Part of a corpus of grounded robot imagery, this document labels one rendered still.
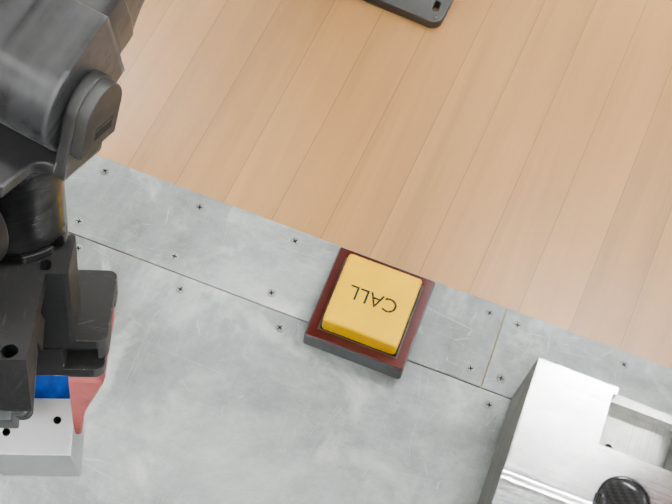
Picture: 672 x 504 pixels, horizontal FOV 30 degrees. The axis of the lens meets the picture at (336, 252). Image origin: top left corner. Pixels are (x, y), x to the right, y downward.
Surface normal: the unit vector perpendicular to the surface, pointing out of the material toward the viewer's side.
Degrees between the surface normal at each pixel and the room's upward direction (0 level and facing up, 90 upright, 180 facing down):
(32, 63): 17
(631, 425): 0
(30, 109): 54
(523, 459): 0
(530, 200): 0
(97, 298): 28
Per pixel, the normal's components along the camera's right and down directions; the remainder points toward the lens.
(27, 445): 0.07, -0.40
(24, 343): 0.07, -0.80
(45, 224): 0.77, 0.42
